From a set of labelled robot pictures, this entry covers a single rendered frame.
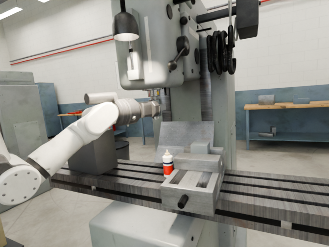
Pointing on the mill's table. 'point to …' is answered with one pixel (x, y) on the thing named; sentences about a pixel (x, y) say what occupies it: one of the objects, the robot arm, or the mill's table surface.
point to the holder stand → (96, 155)
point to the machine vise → (195, 187)
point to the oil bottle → (167, 164)
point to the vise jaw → (198, 162)
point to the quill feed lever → (182, 42)
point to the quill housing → (152, 44)
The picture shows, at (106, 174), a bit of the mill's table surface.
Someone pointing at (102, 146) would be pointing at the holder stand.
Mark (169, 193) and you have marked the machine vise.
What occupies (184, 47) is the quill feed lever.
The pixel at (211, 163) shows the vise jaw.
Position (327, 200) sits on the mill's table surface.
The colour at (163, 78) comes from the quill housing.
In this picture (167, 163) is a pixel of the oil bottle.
